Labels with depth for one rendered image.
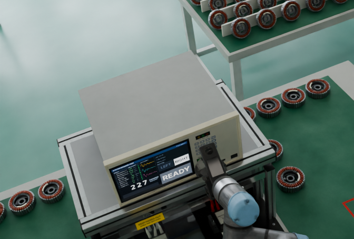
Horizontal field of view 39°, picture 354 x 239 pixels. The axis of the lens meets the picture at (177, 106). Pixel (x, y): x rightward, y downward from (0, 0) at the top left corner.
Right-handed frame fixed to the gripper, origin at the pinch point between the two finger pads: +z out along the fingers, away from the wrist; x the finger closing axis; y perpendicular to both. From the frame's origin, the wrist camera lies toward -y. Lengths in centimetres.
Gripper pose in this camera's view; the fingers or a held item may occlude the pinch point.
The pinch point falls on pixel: (201, 158)
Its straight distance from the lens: 157.7
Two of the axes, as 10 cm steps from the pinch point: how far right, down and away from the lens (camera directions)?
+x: 9.2, -3.5, 1.7
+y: 2.9, 9.1, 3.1
